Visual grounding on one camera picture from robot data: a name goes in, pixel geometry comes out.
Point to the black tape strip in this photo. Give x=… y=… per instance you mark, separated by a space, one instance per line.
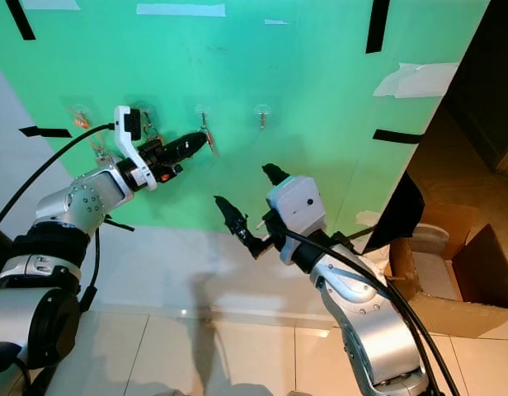
x=398 y=136
x=44 y=132
x=20 y=19
x=378 y=25

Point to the white plastic item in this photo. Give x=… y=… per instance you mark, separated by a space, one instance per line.
x=434 y=247

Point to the long white tape strip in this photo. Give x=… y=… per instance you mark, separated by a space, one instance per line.
x=181 y=10

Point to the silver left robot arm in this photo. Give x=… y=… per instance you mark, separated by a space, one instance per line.
x=77 y=202

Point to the green backdrop sheet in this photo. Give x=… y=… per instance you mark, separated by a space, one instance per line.
x=287 y=66

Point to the clear adhesive wall hook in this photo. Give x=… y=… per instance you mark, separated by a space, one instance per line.
x=203 y=118
x=82 y=105
x=261 y=118

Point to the brown cardboard box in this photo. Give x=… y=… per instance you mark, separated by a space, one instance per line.
x=485 y=272

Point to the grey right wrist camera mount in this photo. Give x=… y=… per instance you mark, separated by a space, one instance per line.
x=297 y=202

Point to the orange key bunch with tag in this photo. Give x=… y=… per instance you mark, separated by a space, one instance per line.
x=77 y=122

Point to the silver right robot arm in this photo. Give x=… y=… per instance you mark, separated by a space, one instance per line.
x=369 y=322

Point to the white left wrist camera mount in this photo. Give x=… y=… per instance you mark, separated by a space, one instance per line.
x=120 y=136

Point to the white paper sheet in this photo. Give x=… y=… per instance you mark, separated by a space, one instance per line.
x=419 y=80

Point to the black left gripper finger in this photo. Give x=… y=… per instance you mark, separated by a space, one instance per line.
x=190 y=141
x=190 y=157

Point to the small white tape strip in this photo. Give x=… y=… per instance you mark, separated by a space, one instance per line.
x=275 y=21

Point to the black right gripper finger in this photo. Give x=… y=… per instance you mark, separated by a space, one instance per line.
x=275 y=174
x=236 y=223

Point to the white tape piece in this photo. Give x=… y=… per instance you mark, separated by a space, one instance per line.
x=369 y=219

